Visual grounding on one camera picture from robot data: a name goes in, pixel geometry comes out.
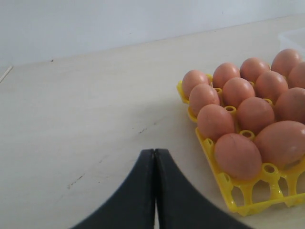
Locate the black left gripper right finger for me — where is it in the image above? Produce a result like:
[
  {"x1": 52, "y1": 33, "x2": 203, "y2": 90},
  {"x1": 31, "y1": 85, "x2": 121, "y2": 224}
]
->
[{"x1": 154, "y1": 149, "x2": 248, "y2": 229}]

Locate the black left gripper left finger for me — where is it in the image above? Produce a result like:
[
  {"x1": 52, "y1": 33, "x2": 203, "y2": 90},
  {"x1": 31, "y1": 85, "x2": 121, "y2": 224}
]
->
[{"x1": 73, "y1": 149, "x2": 155, "y2": 229}]

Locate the brown egg column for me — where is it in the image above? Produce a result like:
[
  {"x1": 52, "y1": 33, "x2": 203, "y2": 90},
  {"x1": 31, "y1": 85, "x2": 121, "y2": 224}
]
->
[{"x1": 214, "y1": 133, "x2": 262, "y2": 180}]

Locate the brown egg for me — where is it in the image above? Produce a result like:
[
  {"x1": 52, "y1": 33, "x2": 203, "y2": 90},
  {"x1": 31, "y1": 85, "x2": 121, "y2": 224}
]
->
[
  {"x1": 274, "y1": 87, "x2": 305, "y2": 124},
  {"x1": 197, "y1": 104, "x2": 235, "y2": 142},
  {"x1": 254, "y1": 71, "x2": 288, "y2": 104},
  {"x1": 287, "y1": 62, "x2": 305, "y2": 88},
  {"x1": 189, "y1": 83, "x2": 220, "y2": 116},
  {"x1": 254, "y1": 120, "x2": 305, "y2": 169},
  {"x1": 223, "y1": 77, "x2": 255, "y2": 108}
]

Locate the yellow plastic egg tray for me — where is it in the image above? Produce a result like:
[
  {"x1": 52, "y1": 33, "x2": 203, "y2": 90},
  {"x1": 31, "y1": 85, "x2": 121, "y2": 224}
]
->
[{"x1": 176, "y1": 73, "x2": 305, "y2": 217}]

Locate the brown egg second row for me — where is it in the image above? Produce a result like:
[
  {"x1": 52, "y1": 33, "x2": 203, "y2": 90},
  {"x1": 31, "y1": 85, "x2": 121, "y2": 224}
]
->
[{"x1": 236, "y1": 97, "x2": 275, "y2": 135}]

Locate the brown egg placed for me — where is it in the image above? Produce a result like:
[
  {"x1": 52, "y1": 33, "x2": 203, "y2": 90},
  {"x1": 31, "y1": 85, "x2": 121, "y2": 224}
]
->
[
  {"x1": 182, "y1": 69, "x2": 209, "y2": 99},
  {"x1": 212, "y1": 62, "x2": 241, "y2": 89},
  {"x1": 240, "y1": 57, "x2": 271, "y2": 83}
]

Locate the clear plastic container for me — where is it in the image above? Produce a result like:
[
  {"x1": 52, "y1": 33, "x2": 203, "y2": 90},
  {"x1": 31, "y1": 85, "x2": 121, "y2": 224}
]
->
[{"x1": 278, "y1": 27, "x2": 305, "y2": 53}]

